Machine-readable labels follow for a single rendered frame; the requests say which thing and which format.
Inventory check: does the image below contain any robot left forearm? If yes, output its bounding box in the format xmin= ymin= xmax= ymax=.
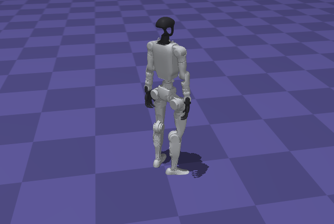
xmin=144 ymin=68 xmax=154 ymax=91

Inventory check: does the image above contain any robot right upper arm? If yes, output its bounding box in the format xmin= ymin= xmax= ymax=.
xmin=173 ymin=45 xmax=188 ymax=80

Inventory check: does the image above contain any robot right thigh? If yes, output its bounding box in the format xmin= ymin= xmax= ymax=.
xmin=168 ymin=93 xmax=187 ymax=141

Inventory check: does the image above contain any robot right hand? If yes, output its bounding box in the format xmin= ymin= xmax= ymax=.
xmin=181 ymin=97 xmax=191 ymax=120

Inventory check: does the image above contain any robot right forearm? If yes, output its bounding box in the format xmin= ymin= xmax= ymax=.
xmin=181 ymin=72 xmax=191 ymax=101

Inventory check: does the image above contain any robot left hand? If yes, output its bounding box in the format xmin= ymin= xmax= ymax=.
xmin=145 ymin=86 xmax=155 ymax=108

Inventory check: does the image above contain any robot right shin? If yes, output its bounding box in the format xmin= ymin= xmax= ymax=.
xmin=169 ymin=134 xmax=182 ymax=171

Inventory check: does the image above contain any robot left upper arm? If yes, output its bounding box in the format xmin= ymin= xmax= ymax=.
xmin=147 ymin=41 xmax=155 ymax=71

